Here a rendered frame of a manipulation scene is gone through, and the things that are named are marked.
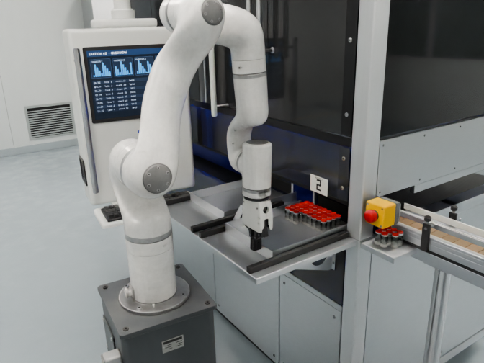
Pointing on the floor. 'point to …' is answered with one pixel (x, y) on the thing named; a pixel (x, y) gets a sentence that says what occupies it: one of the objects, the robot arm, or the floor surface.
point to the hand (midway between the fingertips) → (256, 243)
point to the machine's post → (363, 171)
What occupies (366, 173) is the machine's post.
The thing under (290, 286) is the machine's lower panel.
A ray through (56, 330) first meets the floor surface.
